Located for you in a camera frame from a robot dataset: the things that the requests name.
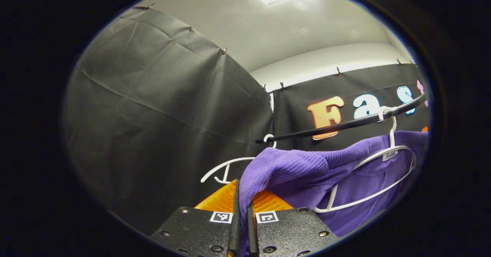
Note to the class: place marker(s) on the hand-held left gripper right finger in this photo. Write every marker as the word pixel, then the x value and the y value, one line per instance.
pixel 295 230

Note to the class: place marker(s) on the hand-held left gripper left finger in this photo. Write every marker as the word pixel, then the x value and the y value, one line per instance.
pixel 203 232

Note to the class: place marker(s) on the white plastic hanger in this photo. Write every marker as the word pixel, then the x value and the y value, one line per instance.
pixel 226 165
pixel 392 138

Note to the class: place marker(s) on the black clothes rack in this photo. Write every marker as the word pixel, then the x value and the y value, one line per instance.
pixel 345 124

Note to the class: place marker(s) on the black backdrop cloth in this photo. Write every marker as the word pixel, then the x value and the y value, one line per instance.
pixel 299 122

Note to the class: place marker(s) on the plain black side cloth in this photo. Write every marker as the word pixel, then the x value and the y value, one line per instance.
pixel 161 126

